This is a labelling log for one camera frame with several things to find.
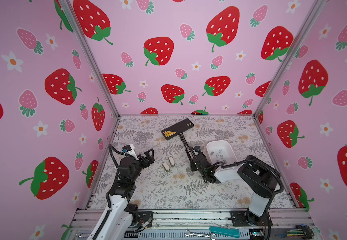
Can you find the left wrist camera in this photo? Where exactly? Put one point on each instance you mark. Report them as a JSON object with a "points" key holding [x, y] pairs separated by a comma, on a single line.
{"points": [[129, 149]]}

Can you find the white plastic tray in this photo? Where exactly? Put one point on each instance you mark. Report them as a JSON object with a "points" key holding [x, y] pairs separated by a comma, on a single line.
{"points": [[227, 156]]}

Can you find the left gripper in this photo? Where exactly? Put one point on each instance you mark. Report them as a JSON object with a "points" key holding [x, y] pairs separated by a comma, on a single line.
{"points": [[149, 160]]}

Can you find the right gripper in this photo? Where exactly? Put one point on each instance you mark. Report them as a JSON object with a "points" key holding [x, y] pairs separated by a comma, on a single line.
{"points": [[191, 158]]}

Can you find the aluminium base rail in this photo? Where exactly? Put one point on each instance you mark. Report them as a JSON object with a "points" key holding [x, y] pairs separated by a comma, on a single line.
{"points": [[171, 224]]}

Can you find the black stapler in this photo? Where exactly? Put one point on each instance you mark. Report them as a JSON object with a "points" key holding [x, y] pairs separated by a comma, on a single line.
{"points": [[177, 130]]}

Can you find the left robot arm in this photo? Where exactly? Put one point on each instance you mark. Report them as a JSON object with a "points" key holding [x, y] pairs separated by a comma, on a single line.
{"points": [[120, 216]]}

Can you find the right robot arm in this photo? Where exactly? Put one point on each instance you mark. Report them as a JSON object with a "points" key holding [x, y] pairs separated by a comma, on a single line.
{"points": [[264, 180]]}

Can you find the silver wrench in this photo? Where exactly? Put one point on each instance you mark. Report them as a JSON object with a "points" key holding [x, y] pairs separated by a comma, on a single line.
{"points": [[188, 233]]}

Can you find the green circuit board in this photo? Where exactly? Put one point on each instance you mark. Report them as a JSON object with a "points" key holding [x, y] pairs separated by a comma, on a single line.
{"points": [[256, 235]]}

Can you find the teal handled tool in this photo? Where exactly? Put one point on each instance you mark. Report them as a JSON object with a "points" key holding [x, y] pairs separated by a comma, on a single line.
{"points": [[234, 233]]}

